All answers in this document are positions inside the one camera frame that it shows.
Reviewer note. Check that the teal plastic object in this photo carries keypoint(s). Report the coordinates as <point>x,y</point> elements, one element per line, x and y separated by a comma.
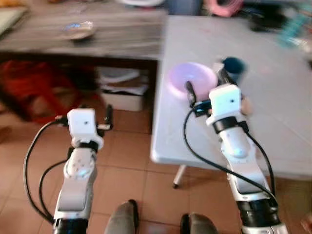
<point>295,29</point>

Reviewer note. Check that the white plate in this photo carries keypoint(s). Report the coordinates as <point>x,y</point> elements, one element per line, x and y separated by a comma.
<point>141,2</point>

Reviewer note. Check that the black bag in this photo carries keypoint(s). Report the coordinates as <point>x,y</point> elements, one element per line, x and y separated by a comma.
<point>265,19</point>

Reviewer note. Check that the grey robot leg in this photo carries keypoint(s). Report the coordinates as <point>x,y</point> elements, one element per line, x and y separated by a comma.
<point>121,219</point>
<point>202,225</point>

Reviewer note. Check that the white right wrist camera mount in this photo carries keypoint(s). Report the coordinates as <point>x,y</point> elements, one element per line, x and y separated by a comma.
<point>224,103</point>

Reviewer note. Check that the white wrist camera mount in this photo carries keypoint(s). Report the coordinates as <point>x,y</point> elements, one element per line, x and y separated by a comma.
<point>224,103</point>
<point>82,122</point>

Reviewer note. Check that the white metal table leg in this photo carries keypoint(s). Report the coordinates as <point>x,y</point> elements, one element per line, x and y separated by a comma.
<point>179,176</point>

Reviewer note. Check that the white folding table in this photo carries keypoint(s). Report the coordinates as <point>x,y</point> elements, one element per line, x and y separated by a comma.
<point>275,122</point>

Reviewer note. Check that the dark blue cup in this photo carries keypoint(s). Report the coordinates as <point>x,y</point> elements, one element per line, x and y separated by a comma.
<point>235,67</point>

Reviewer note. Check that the pink plastic bowl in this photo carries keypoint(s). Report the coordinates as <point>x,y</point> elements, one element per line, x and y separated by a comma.
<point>187,73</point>

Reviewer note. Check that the wooden spoon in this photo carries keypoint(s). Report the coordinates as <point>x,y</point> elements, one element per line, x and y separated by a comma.
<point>247,105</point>

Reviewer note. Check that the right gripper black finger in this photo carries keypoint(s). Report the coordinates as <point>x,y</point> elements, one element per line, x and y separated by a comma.
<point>224,78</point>
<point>191,93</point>

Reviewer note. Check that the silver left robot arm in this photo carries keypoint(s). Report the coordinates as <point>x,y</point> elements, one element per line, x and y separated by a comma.
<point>78,185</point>

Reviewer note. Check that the red plastic stool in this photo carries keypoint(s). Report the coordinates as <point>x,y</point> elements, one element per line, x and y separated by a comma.
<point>34,87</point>

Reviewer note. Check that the grey robot left leg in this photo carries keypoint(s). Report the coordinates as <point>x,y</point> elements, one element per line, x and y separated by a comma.
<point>121,219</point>

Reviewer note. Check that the white storage box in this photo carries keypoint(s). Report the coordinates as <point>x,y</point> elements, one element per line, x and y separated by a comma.
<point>124,97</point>

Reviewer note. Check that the grey wooden bench table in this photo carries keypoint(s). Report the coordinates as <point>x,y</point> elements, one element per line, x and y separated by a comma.
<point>122,34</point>

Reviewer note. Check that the person in blue jeans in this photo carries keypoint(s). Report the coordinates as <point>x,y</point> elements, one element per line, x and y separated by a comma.
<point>184,6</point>

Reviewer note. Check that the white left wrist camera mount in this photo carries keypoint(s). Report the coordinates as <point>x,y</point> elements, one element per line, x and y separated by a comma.
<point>82,122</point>

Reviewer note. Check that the pink round object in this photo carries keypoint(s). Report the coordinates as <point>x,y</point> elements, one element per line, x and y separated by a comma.
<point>214,9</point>

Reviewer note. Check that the small patterned dish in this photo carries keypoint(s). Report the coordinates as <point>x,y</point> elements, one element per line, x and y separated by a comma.
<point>78,30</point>

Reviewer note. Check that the grey robot right leg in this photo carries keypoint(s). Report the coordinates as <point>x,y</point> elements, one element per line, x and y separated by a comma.
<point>202,225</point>

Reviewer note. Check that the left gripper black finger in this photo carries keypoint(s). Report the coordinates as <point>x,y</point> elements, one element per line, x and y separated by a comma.
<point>109,115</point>

